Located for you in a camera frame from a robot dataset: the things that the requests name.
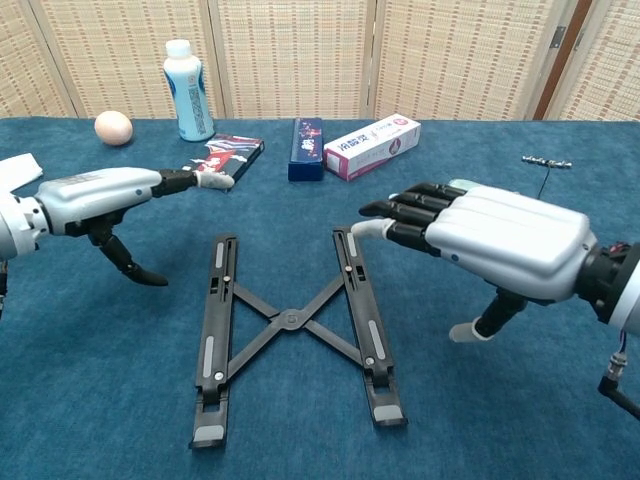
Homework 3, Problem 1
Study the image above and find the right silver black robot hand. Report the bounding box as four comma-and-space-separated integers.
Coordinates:
349, 178, 599, 345

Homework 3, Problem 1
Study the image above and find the white blue plastic bottle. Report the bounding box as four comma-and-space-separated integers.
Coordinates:
163, 39, 216, 143

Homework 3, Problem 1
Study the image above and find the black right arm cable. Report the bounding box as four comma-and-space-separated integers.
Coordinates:
597, 327, 640, 421

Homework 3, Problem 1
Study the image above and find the white pink toothpaste box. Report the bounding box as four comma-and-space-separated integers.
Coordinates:
323, 113, 422, 182

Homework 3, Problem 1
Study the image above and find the black red card box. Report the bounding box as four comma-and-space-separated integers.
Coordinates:
192, 133, 266, 182

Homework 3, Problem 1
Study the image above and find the white cloth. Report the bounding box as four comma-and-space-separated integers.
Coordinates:
0, 152, 44, 196

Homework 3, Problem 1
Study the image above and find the dark blue narrow box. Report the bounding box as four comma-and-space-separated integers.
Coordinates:
288, 117, 326, 182

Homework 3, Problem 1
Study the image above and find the peach coloured egg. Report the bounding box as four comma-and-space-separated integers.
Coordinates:
94, 110, 134, 147

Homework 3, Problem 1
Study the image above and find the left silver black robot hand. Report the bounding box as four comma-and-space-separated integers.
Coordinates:
34, 167, 236, 287

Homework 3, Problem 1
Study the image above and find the metal T-handle corkscrew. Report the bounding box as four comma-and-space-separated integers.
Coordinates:
521, 154, 574, 199

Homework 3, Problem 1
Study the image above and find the blue tablecloth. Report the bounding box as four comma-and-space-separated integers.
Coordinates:
0, 116, 640, 480

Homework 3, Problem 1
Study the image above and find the bamboo folding screen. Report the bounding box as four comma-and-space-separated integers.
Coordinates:
0, 0, 640, 121

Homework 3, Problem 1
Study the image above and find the black folding laptop stand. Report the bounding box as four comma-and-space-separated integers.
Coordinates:
188, 225, 409, 450

